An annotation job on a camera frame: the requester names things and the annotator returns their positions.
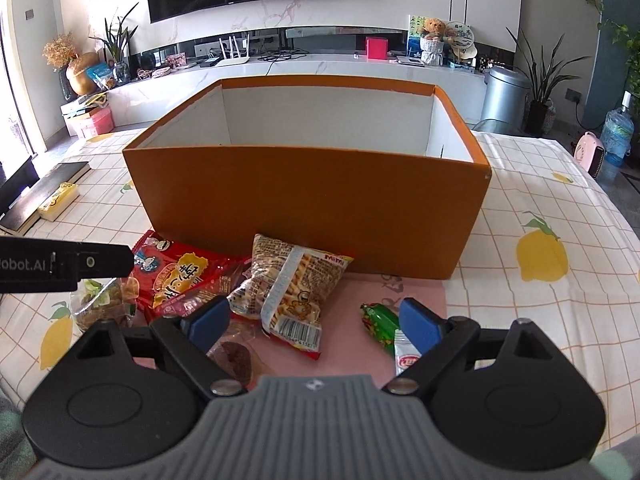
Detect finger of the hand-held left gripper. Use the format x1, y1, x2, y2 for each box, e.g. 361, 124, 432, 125
77, 242, 135, 279

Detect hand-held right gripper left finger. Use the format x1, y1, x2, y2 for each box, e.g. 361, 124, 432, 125
75, 296, 248, 397

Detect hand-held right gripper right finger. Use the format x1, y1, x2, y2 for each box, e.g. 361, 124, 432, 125
381, 298, 551, 396

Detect small dark red snack packet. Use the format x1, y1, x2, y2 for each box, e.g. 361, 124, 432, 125
170, 259, 253, 318

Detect small white sachet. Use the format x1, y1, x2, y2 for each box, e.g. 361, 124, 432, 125
393, 329, 423, 377

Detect green candy packet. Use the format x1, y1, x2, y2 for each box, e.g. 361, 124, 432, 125
360, 301, 403, 356

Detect clear snack packet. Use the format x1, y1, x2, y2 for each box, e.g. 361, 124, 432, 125
70, 277, 138, 333

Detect brown cookie packet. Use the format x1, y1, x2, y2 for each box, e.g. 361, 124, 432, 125
207, 322, 266, 387

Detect large red snack packet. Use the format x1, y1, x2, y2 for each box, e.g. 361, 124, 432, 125
131, 230, 251, 325

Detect beige striped snack packet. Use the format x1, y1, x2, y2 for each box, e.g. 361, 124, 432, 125
227, 233, 356, 361

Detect orange cardboard box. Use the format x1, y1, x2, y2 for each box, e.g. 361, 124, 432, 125
122, 76, 492, 281

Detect yellow tissue pack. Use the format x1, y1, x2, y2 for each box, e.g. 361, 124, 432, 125
37, 182, 80, 222

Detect pink mat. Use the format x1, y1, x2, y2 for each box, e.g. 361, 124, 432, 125
135, 260, 448, 386

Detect black book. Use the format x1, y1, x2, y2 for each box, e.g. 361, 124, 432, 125
0, 161, 92, 235

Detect dark chair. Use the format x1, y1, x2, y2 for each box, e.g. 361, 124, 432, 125
0, 152, 41, 216

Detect pink storage box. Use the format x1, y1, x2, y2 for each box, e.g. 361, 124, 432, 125
75, 107, 115, 141

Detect lemon print tablecloth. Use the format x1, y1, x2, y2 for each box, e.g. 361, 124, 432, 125
0, 127, 640, 466

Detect blue snack bag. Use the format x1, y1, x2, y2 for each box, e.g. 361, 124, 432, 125
86, 61, 116, 92

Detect orange gourd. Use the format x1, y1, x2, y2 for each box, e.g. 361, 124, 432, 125
66, 51, 101, 96

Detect dried flower vase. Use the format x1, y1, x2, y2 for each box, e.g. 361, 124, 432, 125
42, 32, 78, 101

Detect green plant in vase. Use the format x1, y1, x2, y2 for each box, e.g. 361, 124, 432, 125
90, 2, 140, 86

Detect silver trash can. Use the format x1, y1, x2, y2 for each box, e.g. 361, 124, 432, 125
480, 66, 530, 134

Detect white router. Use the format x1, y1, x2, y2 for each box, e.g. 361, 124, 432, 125
216, 32, 251, 67

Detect pink heater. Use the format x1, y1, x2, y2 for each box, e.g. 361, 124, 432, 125
574, 131, 606, 178

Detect white marble television cabinet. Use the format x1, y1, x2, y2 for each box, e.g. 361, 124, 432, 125
60, 52, 488, 136

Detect blue water bottle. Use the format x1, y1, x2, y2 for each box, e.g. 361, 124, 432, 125
597, 91, 636, 183

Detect tall leafy potted plant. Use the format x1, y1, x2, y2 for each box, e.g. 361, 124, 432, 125
506, 27, 581, 136

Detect teddy bear bouquet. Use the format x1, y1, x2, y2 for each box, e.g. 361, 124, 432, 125
419, 18, 448, 67

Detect picture card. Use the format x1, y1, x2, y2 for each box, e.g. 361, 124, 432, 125
407, 14, 427, 58

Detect round paper fan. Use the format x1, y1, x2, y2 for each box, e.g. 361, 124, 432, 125
445, 21, 474, 47

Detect black cables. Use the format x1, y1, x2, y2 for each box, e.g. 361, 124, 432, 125
260, 47, 312, 64

